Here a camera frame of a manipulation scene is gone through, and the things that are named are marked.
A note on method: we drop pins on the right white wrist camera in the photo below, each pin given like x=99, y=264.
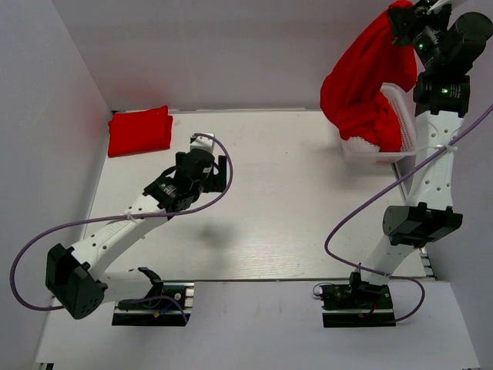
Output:
x=439, y=4

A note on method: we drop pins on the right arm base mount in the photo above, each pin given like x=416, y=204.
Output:
x=356, y=304

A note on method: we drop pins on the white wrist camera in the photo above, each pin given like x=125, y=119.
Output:
x=439, y=4
x=201, y=142

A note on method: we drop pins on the folded red t shirt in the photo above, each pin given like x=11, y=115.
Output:
x=140, y=132

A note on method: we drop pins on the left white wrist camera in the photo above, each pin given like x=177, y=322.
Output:
x=201, y=142

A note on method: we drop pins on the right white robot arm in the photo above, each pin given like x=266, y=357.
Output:
x=447, y=51

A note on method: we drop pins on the red t shirt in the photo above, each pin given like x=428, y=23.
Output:
x=140, y=132
x=371, y=61

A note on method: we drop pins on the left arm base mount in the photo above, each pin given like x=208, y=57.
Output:
x=172, y=308

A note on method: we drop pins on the white plastic basket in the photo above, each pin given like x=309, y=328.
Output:
x=357, y=150

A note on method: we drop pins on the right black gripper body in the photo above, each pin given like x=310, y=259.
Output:
x=424, y=31

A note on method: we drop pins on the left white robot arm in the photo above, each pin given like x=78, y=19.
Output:
x=77, y=275

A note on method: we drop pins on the red t shirts pile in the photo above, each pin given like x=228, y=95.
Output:
x=372, y=120

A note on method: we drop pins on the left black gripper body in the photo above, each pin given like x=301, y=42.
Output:
x=211, y=185

